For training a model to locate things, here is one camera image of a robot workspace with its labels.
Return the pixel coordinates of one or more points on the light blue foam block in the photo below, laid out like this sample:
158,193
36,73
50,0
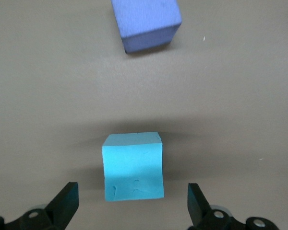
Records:
133,167

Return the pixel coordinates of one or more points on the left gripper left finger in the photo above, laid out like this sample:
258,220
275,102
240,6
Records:
64,206

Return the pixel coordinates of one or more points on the brown table cloth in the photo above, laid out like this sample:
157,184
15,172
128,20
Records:
50,95

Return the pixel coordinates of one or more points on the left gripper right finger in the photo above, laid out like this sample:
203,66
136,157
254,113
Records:
198,208

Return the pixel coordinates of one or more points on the purple foam block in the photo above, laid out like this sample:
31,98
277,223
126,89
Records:
146,21

